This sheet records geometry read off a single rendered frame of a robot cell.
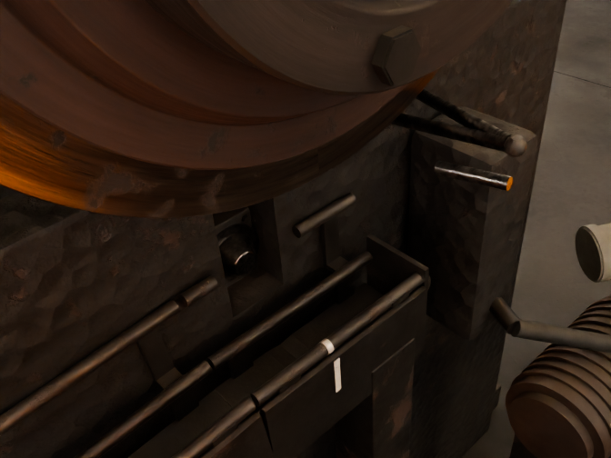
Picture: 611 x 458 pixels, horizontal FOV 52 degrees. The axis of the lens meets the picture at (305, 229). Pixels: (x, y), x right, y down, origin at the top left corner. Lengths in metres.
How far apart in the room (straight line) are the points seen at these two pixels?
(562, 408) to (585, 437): 0.04
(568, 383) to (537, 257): 1.01
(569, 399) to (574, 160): 1.47
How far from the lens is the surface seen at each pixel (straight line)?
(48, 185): 0.31
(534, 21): 0.78
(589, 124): 2.37
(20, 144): 0.30
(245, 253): 0.57
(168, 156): 0.31
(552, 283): 1.68
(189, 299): 0.51
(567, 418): 0.76
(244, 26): 0.23
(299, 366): 0.51
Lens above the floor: 1.11
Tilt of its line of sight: 38 degrees down
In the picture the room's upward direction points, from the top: 5 degrees counter-clockwise
